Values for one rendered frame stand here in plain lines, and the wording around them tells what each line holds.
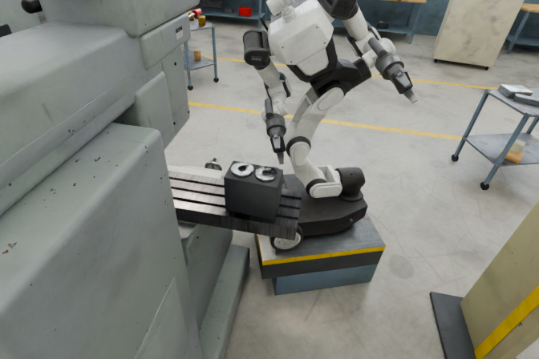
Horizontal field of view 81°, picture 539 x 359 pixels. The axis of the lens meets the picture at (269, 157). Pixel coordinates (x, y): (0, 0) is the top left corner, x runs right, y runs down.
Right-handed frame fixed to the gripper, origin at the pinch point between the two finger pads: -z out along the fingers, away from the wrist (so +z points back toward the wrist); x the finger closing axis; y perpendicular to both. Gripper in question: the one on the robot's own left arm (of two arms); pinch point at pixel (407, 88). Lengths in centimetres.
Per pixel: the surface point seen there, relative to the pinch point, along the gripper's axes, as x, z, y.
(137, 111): 64, -4, -67
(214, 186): 3, 10, -93
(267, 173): 7, -4, -61
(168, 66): 58, 18, -60
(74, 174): 77, -31, -68
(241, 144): -128, 153, -150
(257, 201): 5, -12, -70
